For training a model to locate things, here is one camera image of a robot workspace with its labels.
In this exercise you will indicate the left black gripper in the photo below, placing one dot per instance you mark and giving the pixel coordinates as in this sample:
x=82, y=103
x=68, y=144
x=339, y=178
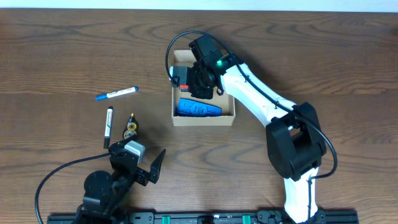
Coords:
x=137, y=170

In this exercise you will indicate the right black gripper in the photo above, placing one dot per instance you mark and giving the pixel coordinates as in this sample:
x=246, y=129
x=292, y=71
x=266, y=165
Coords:
x=193, y=83

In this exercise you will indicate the red stapler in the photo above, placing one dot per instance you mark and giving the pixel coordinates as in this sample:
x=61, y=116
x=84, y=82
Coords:
x=184, y=88

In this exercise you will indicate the blue plastic tool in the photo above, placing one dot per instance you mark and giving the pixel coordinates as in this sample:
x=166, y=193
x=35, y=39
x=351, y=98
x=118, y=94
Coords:
x=193, y=108

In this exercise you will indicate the cardboard box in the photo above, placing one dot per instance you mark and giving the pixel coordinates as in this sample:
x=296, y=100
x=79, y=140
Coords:
x=225, y=102

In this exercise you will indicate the black gold tape dispenser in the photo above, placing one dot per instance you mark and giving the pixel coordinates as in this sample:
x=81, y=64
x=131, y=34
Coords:
x=132, y=127

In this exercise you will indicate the black whiteboard marker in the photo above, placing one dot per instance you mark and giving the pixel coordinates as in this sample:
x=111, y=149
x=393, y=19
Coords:
x=108, y=126

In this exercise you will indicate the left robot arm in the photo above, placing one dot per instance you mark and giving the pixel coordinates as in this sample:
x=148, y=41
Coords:
x=104, y=192

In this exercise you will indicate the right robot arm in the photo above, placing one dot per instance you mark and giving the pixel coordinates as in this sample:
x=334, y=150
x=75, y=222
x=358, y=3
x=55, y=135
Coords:
x=295, y=141

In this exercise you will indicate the blue whiteboard marker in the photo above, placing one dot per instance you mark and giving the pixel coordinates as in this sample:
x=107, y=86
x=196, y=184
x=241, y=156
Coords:
x=117, y=93

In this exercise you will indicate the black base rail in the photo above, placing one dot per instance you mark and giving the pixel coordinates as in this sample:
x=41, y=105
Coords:
x=262, y=216

